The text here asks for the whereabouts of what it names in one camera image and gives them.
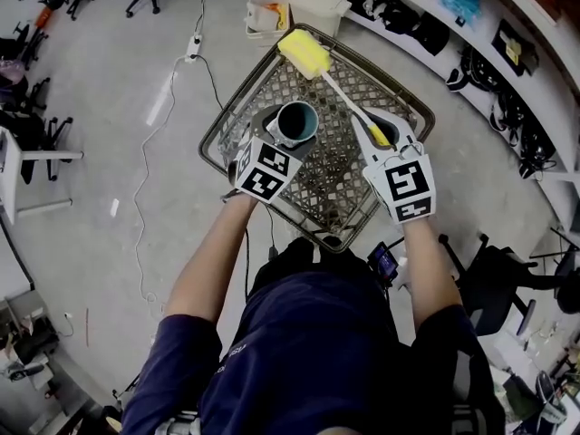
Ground white desk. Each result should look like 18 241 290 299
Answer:
0 126 85 226

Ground black box with yellow item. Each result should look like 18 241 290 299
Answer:
490 17 541 77

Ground white plastic crate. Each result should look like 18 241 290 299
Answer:
245 0 292 41

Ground brown woven mesh basket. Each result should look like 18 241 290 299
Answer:
198 22 437 256

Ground person's right forearm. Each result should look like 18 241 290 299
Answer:
400 217 464 334

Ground teal cup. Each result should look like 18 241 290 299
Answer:
265 100 321 150

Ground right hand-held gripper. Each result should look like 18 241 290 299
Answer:
350 108 439 226

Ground white power cable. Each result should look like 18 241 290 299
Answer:
132 0 209 321

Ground small device with screen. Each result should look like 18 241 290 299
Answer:
365 241 403 285

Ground yellow sponge brush white handle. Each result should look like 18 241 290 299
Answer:
276 28 392 150

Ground person's torso navy shirt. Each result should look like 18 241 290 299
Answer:
120 237 507 435

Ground white lidded bin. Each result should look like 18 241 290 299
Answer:
288 0 351 41

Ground white power strip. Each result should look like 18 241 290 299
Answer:
184 34 203 63

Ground orange hand tool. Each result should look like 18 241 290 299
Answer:
34 5 56 29

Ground black bag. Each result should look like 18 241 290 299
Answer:
412 11 450 57

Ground bundle of black cables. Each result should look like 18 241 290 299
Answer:
488 89 559 181

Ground person's left forearm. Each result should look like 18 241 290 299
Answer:
164 192 260 331

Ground black and white devices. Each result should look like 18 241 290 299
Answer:
353 0 421 36

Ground blue plastic bag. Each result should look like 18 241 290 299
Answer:
436 0 482 29

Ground white curved shelf unit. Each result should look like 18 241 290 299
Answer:
343 0 580 240

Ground black headset with cables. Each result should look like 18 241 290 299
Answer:
445 44 500 95

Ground black cable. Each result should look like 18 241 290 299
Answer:
197 53 228 113

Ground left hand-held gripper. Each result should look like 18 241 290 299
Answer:
234 109 314 206

